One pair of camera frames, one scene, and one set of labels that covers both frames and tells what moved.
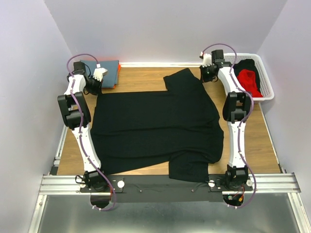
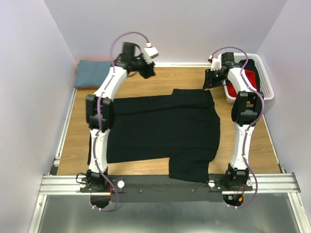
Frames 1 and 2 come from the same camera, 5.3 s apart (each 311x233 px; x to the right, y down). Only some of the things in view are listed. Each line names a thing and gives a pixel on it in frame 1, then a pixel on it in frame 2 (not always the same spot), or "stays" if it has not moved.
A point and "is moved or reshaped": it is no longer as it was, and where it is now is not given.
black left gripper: (95, 87) -> (147, 69)
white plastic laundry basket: (265, 85) stays
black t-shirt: (179, 126) is moved or reshaped
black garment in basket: (247, 64) stays
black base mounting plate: (151, 189) stays
